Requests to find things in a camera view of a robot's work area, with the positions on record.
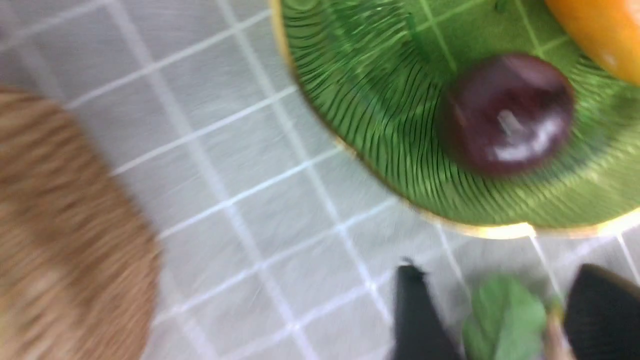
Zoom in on orange carrot green leaves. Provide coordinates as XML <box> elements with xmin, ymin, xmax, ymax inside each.
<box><xmin>461</xmin><ymin>273</ymin><xmax>577</xmax><ymax>360</ymax></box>

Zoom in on woven wicker basket green lining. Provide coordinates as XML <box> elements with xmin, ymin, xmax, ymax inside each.
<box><xmin>0</xmin><ymin>87</ymin><xmax>162</xmax><ymax>360</ymax></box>

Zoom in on grey checked tablecloth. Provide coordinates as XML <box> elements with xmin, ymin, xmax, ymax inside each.
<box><xmin>1</xmin><ymin>0</ymin><xmax>639</xmax><ymax>360</ymax></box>

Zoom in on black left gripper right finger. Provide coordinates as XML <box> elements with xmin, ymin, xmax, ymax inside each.
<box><xmin>563</xmin><ymin>263</ymin><xmax>640</xmax><ymax>360</ymax></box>

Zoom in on dark purple plum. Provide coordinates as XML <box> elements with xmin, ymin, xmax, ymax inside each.
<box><xmin>438</xmin><ymin>52</ymin><xmax>576</xmax><ymax>178</ymax></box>

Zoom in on green glass plate gold rim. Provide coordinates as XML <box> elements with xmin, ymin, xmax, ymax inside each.
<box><xmin>270</xmin><ymin>0</ymin><xmax>639</xmax><ymax>239</ymax></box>

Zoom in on orange yellow mango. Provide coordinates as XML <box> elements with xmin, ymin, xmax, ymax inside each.
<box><xmin>545</xmin><ymin>0</ymin><xmax>640</xmax><ymax>86</ymax></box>

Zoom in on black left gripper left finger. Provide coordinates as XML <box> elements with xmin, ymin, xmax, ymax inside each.
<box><xmin>390</xmin><ymin>257</ymin><xmax>462</xmax><ymax>360</ymax></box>

